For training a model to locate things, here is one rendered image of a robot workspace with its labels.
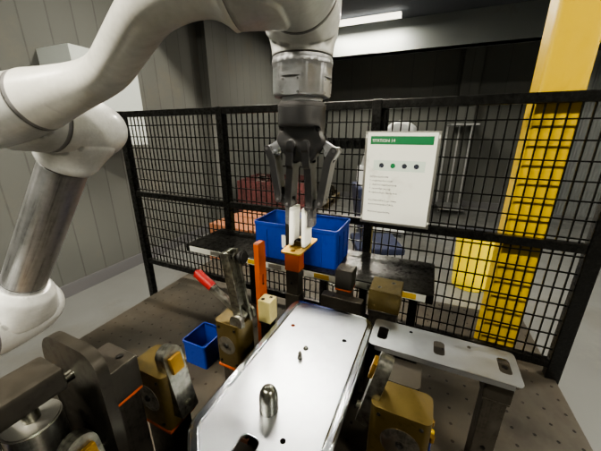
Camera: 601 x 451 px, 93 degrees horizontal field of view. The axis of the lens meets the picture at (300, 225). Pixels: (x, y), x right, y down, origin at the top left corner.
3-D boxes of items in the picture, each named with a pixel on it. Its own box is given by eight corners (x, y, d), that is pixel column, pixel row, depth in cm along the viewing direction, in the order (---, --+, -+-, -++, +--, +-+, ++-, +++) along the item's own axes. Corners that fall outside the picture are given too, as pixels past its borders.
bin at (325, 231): (335, 270, 90) (337, 232, 86) (254, 254, 102) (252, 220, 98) (349, 251, 105) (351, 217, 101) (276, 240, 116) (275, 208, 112)
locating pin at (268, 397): (272, 427, 47) (271, 396, 45) (256, 420, 48) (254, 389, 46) (282, 411, 50) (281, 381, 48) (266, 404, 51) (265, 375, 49)
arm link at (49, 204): (-63, 343, 75) (26, 302, 96) (-10, 375, 75) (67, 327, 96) (11, 63, 55) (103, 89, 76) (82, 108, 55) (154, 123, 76)
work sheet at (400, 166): (427, 229, 93) (442, 131, 84) (359, 221, 102) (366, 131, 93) (427, 227, 95) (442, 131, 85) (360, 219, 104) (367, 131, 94)
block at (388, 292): (386, 404, 82) (401, 295, 71) (359, 394, 85) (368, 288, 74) (391, 383, 89) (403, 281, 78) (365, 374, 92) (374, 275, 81)
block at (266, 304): (274, 417, 78) (269, 302, 67) (263, 412, 80) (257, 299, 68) (280, 407, 81) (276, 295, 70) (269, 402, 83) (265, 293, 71)
